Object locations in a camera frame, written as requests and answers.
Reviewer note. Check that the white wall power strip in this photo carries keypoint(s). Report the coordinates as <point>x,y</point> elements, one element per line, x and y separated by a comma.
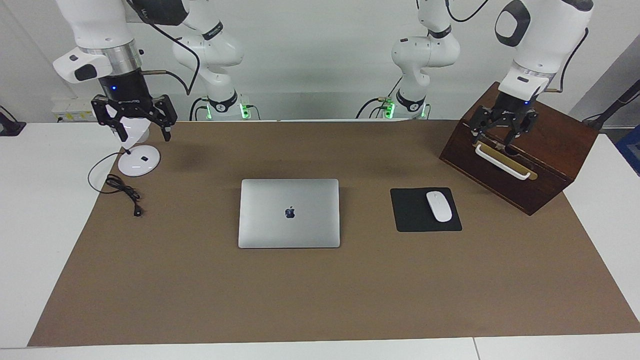
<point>67,107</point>

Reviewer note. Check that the dark brown wooden box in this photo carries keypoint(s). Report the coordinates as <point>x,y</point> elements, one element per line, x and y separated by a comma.
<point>550,160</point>

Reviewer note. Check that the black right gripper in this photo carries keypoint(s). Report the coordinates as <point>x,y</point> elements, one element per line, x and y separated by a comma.
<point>125,92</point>

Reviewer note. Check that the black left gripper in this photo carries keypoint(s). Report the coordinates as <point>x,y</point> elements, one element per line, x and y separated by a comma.
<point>512,107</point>

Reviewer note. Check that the black clamp mount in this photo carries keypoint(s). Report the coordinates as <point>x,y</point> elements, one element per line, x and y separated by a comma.
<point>7,127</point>

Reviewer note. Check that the black mouse pad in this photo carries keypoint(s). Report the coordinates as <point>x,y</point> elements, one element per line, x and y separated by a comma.
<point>412,212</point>

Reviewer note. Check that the black stand pole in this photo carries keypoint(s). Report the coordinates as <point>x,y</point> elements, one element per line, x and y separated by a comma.
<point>617,104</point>

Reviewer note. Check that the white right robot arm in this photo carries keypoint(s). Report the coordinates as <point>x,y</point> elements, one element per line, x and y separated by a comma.
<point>100,25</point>

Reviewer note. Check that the white computer mouse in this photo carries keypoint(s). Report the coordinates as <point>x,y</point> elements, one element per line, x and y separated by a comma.
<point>439,206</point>

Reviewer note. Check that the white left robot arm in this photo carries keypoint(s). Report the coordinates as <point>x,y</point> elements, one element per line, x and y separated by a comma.
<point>550,35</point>

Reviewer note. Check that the blue crate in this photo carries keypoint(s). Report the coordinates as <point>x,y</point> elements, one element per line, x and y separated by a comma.
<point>631,150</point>

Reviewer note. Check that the silver grey laptop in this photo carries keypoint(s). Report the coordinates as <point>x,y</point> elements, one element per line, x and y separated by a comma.
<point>300,225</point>

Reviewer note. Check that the brown table mat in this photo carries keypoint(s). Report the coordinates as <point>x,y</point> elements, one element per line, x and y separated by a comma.
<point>320,295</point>

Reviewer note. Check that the white desk lamp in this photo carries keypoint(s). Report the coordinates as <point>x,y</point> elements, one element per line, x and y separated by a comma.
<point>137,162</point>

